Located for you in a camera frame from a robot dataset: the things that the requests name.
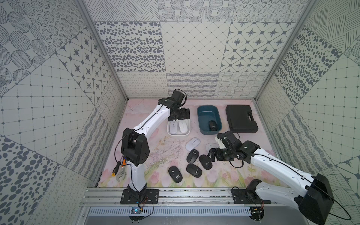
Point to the black plastic tool case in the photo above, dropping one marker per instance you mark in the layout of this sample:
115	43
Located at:
240	119

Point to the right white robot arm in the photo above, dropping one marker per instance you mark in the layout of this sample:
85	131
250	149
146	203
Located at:
311	195

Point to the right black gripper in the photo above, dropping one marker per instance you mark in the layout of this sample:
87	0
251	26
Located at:
217	151

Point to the teal storage box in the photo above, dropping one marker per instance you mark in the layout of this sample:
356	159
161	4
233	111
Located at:
205	114

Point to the white slim mouse angled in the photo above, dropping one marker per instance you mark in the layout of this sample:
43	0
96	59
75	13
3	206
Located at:
192	144

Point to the orange handled tool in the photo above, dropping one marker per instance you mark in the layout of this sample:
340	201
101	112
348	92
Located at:
119	169

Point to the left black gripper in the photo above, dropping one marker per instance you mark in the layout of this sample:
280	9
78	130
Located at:
182	114

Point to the white slotted cable duct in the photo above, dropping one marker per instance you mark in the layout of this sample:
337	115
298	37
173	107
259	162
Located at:
173	211

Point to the white oval mouse right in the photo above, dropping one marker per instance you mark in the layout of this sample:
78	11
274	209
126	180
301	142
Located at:
211	146

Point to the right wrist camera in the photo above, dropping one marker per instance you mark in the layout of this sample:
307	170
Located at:
220	143

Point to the white storage box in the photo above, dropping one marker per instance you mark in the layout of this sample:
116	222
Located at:
179	134

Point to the green circuit board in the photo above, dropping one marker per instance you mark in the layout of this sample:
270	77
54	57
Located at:
136	211

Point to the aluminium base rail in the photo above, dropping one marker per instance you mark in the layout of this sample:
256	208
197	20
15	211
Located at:
190	196

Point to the black mouse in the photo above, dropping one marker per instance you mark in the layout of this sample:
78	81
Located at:
194	170
205	162
175	174
192	156
213	125

